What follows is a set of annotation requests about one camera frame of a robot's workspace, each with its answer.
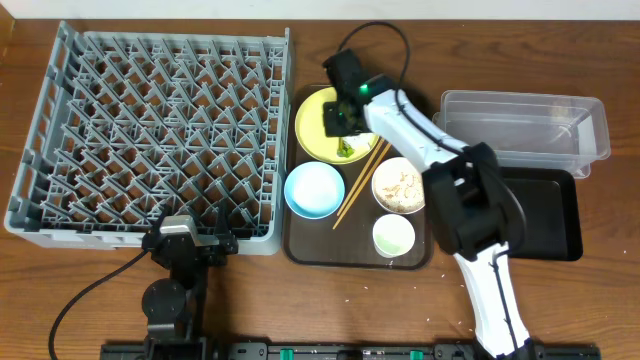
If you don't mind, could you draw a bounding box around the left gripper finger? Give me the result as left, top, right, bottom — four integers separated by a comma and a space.
214, 200, 231, 240
149, 205, 171, 235

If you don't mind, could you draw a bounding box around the yellow green snack wrapper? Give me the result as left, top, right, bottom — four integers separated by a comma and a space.
337, 139, 355, 158

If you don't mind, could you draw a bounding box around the yellow round plate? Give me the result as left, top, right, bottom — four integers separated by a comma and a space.
295, 86, 378, 165

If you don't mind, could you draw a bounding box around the light blue bowl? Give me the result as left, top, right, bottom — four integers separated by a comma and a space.
284, 161, 346, 220

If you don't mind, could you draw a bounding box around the white paper cup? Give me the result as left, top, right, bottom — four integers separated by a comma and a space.
372, 214, 416, 258

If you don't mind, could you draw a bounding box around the white napkin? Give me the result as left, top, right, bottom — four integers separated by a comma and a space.
344, 133, 378, 151

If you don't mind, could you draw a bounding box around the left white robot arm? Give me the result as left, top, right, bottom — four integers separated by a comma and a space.
140, 204, 239, 360

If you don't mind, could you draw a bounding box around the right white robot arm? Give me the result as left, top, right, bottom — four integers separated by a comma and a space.
324, 75, 530, 359

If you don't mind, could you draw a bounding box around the clear plastic waste bin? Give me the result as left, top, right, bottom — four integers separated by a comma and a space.
434, 90, 611, 179

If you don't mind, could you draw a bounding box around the upper wooden chopstick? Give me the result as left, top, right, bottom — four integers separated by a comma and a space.
337, 138, 385, 216

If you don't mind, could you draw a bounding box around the wooden chopstick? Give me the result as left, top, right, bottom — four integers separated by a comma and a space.
332, 141, 391, 230
337, 138, 385, 216

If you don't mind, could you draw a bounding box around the lower wooden chopstick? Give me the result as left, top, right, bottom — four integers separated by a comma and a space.
332, 141, 391, 230

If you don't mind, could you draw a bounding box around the brown serving tray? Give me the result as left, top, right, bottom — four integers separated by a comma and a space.
282, 83, 434, 271

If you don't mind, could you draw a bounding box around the grey plastic dish rack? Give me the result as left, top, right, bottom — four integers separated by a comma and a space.
4, 23, 294, 255

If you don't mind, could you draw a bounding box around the black plastic tray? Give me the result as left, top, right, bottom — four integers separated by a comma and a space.
437, 166, 584, 263

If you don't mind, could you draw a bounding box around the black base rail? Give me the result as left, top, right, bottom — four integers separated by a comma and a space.
99, 341, 602, 360

